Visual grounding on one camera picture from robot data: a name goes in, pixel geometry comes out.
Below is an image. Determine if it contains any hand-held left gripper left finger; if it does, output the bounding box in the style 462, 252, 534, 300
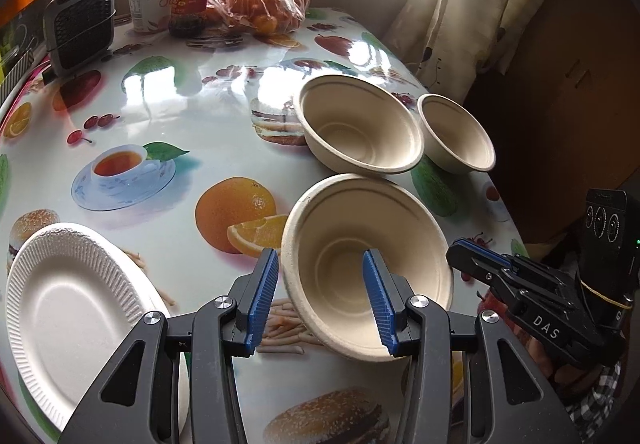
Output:
57, 248, 280, 444

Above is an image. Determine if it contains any white plastic tub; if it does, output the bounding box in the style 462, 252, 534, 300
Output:
124, 0, 173, 33

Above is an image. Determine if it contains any person's right hand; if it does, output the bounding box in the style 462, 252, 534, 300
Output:
545, 349, 621, 400

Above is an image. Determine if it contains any fruit printed tablecloth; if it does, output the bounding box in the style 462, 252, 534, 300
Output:
0, 6, 531, 444

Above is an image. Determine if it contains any brown cabinet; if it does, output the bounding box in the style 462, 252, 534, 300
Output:
465, 0, 640, 245

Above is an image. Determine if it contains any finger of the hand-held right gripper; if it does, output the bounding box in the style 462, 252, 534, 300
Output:
446, 246, 506, 292
452, 239, 513, 269

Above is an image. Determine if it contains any large beige paper bowl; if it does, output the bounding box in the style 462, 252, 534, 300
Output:
292, 72, 426, 175
281, 174, 455, 362

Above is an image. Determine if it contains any small beige paper bowl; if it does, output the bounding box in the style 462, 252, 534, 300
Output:
416, 94, 497, 173

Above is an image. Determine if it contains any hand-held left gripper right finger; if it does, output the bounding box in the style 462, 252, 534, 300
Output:
361, 248, 583, 444

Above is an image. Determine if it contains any white paper plate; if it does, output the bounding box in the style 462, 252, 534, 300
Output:
172, 349, 193, 440
5, 222, 173, 430

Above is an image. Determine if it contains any small grey fan heater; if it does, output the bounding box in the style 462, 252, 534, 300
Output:
42, 0, 117, 77

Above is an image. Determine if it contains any person's right forearm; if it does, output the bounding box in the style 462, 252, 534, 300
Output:
565, 364, 632, 444

